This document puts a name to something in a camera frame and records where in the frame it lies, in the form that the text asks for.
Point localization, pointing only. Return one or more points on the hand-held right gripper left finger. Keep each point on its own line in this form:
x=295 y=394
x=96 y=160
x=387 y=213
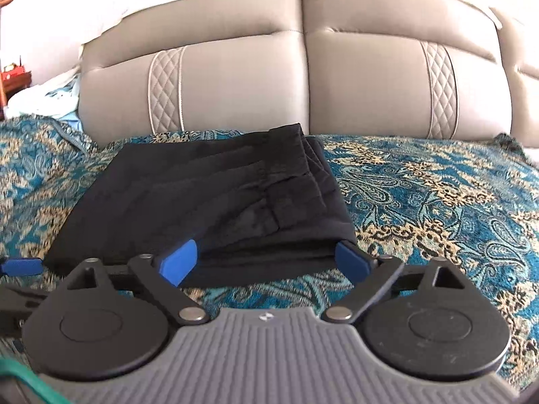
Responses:
x=181 y=261

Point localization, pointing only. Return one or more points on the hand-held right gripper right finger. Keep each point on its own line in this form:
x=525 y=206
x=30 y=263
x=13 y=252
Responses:
x=351 y=259

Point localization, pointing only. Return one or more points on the red wooden cabinet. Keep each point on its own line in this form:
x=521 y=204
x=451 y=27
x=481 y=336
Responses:
x=17 y=82

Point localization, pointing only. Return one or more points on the black pants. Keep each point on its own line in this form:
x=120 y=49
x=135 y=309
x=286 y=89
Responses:
x=189 y=202

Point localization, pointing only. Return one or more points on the teal patterned blanket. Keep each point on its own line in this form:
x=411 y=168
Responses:
x=421 y=202

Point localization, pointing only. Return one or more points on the beige padded headboard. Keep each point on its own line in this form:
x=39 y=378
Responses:
x=358 y=80

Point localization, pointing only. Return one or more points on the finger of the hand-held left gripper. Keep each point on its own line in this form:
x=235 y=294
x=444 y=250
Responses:
x=19 y=296
x=21 y=266

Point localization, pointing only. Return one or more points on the white pillow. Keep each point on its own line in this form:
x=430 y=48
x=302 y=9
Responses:
x=38 y=96

